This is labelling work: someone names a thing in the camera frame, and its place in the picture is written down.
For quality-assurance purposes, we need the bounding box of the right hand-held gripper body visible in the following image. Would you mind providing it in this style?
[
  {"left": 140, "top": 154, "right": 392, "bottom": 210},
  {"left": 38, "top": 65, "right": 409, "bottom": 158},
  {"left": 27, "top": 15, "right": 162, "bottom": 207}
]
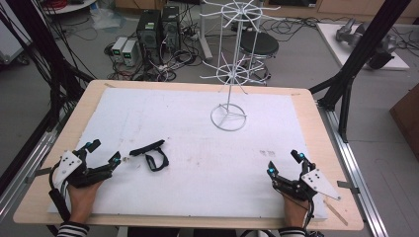
[{"left": 272, "top": 167, "right": 343, "bottom": 202}]

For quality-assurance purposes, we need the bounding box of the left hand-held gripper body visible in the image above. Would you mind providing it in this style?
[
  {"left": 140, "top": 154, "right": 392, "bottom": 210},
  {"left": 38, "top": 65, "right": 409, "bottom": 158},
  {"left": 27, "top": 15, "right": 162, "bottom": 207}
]
[{"left": 52, "top": 149, "right": 114, "bottom": 190}]

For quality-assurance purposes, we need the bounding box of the black strap accessory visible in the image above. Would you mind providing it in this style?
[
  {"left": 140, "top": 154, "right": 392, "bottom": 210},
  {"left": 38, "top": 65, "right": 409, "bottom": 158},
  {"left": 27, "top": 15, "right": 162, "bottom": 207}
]
[{"left": 128, "top": 138, "right": 170, "bottom": 173}]

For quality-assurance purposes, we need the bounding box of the person's right hand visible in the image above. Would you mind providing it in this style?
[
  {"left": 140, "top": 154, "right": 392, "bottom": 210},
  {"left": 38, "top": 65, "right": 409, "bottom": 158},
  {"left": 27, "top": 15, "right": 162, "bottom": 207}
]
[{"left": 282, "top": 193, "right": 312, "bottom": 229}]

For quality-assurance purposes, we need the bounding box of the person's left hand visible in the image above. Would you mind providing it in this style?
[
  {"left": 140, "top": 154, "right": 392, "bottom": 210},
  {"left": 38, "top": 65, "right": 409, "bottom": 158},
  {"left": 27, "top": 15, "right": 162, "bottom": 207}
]
[{"left": 66, "top": 180, "right": 104, "bottom": 225}]

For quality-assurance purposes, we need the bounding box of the thin wooden stick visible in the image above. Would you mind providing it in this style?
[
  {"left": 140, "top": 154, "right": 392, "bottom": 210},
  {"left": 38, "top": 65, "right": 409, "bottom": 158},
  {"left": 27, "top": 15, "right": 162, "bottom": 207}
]
[{"left": 323, "top": 198, "right": 349, "bottom": 227}]

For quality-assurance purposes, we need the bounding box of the white foam mat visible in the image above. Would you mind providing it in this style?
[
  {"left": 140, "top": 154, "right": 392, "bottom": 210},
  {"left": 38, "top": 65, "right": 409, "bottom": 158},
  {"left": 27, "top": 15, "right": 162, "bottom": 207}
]
[{"left": 46, "top": 86, "right": 329, "bottom": 221}]

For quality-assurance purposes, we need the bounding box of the white bench power supply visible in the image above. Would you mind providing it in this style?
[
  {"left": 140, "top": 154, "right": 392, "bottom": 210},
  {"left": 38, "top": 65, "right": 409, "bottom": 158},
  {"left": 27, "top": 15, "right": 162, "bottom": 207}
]
[
  {"left": 110, "top": 36, "right": 128, "bottom": 64},
  {"left": 121, "top": 39, "right": 138, "bottom": 68}
]

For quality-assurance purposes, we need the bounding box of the brown wooden cabinet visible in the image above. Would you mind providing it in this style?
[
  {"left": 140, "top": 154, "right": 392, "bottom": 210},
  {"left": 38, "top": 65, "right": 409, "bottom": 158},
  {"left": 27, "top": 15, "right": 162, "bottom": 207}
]
[{"left": 388, "top": 82, "right": 419, "bottom": 163}]

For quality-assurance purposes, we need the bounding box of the white floor board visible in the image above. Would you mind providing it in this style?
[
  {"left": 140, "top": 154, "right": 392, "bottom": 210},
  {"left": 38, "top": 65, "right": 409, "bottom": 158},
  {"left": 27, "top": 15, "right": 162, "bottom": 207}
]
[{"left": 315, "top": 21, "right": 411, "bottom": 71}]

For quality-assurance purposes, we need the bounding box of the black round stool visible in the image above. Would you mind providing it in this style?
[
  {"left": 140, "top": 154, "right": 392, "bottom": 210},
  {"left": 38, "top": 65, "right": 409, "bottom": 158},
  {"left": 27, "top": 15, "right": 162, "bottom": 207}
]
[{"left": 238, "top": 31, "right": 281, "bottom": 83}]

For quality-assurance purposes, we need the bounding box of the large black computer tower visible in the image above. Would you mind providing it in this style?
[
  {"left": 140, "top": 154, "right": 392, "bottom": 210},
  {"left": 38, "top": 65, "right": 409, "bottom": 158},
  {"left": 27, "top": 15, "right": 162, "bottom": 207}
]
[{"left": 135, "top": 9, "right": 163, "bottom": 65}]

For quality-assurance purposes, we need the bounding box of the clear plastic bag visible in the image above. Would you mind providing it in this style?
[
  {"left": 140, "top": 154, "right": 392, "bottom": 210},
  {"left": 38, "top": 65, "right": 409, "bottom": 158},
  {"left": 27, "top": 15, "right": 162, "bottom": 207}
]
[{"left": 89, "top": 7, "right": 127, "bottom": 34}]

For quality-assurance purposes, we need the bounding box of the grey equipment case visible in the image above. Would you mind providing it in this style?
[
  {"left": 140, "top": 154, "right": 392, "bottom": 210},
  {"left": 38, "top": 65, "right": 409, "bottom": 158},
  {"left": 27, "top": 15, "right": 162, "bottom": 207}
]
[{"left": 0, "top": 13, "right": 34, "bottom": 66}]

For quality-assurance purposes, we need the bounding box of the white round table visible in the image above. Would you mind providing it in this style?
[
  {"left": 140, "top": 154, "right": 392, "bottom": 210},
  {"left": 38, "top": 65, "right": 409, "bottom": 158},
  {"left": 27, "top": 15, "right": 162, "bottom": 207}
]
[{"left": 41, "top": 0, "right": 99, "bottom": 16}]

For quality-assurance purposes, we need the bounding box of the slim black computer tower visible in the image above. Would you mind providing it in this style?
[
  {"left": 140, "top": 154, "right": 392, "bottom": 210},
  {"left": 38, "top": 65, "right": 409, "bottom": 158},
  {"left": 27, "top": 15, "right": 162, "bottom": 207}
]
[{"left": 160, "top": 5, "right": 182, "bottom": 52}]

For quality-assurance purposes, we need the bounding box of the grey desk leg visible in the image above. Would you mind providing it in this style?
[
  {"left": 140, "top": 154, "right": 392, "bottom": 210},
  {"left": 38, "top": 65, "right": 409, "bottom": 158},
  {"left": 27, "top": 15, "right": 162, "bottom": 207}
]
[{"left": 198, "top": 0, "right": 214, "bottom": 61}]

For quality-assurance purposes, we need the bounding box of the small metal table bracket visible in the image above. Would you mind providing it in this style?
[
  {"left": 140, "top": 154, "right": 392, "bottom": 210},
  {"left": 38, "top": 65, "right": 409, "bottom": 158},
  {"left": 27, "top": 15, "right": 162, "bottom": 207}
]
[
  {"left": 335, "top": 179, "right": 362, "bottom": 196},
  {"left": 25, "top": 166, "right": 54, "bottom": 185}
]

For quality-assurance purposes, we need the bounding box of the right hand-held gripper black cable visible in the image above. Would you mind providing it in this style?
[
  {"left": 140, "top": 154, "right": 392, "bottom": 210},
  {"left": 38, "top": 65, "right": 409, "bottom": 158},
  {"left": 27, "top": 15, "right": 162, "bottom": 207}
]
[{"left": 303, "top": 194, "right": 318, "bottom": 235}]

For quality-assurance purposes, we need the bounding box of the hand-held gripper black cable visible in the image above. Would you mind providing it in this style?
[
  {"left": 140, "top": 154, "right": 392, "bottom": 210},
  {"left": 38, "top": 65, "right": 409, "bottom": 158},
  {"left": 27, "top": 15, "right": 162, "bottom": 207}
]
[
  {"left": 47, "top": 163, "right": 73, "bottom": 223},
  {"left": 303, "top": 194, "right": 318, "bottom": 235}
]

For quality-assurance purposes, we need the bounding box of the left hand-held gripper black cable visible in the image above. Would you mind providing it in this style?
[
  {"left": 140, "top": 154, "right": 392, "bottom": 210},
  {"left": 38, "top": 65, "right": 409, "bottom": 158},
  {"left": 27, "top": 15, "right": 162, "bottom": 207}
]
[{"left": 47, "top": 163, "right": 73, "bottom": 223}]

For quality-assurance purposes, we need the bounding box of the aluminium frame rail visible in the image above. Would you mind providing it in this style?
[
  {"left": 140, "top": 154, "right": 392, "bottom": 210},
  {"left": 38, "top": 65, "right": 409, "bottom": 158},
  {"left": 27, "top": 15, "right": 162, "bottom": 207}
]
[
  {"left": 0, "top": 108, "right": 72, "bottom": 225},
  {"left": 315, "top": 100, "right": 391, "bottom": 237}
]

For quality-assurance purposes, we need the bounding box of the white wire display rack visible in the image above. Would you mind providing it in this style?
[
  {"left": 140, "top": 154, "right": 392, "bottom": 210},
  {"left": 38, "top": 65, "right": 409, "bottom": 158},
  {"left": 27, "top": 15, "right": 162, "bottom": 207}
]
[{"left": 199, "top": 0, "right": 283, "bottom": 133}]

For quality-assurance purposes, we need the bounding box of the black metal frame post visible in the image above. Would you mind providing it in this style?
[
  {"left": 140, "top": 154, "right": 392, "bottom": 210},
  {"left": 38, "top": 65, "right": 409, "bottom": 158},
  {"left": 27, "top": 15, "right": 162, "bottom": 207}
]
[
  {"left": 0, "top": 0, "right": 97, "bottom": 132},
  {"left": 307, "top": 0, "right": 413, "bottom": 144}
]

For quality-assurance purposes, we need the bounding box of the tangle of black floor cables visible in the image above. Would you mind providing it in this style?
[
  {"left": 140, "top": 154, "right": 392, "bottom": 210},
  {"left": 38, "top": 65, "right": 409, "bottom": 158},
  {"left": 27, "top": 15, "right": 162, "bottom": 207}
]
[{"left": 103, "top": 6, "right": 211, "bottom": 83}]

